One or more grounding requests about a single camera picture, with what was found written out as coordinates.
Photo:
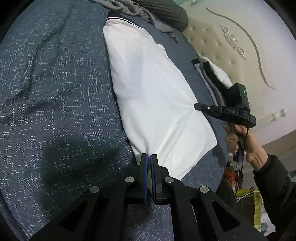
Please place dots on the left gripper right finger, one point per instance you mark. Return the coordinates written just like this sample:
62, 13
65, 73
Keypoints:
198, 213

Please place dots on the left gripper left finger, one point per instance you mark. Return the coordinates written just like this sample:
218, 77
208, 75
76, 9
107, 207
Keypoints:
100, 212

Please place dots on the white black-collared polo shirt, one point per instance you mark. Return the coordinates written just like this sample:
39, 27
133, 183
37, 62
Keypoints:
155, 101

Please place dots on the person's right forearm black sleeve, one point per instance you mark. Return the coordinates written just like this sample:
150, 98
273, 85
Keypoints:
278, 192

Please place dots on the folded clothes stack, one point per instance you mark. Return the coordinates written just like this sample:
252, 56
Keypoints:
218, 88

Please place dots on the person's right hand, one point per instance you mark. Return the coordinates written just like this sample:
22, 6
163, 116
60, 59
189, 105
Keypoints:
255, 153

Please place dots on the cardboard box clutter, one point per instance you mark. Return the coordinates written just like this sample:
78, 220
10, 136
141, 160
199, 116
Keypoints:
248, 201

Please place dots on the cream tufted headboard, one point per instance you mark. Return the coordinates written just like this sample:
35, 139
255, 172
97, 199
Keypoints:
250, 42

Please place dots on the blue patterned bed sheet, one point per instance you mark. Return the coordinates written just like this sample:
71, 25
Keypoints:
60, 126

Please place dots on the dark grey long pillow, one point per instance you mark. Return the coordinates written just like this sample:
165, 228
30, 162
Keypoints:
167, 11

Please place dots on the grey knit sweater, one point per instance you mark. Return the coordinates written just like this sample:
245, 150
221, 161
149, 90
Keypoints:
131, 8

